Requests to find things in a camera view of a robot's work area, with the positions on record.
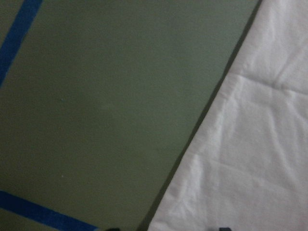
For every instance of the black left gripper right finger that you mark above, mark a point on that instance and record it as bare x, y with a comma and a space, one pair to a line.
224, 229

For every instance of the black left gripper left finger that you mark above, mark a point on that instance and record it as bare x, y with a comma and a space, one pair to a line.
113, 229

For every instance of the pink Snoopy t-shirt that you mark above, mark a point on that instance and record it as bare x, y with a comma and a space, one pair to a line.
247, 166

